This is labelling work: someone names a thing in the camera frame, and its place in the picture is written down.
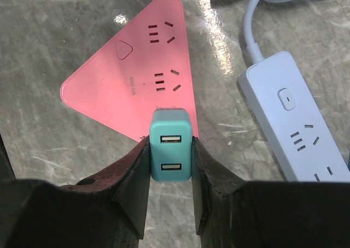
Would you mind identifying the teal USB charger plug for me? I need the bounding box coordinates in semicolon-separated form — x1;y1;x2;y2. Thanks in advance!
149;108;193;182

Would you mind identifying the pink triangular power strip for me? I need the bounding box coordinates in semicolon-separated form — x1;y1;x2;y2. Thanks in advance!
60;0;199;141

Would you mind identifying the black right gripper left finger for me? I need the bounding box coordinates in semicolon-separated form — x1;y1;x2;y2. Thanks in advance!
1;137;150;247

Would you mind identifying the light blue power strip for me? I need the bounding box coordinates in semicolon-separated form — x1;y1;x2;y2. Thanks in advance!
238;51;349;182

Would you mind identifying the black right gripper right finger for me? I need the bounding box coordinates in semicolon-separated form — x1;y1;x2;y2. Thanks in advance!
191;137;349;247

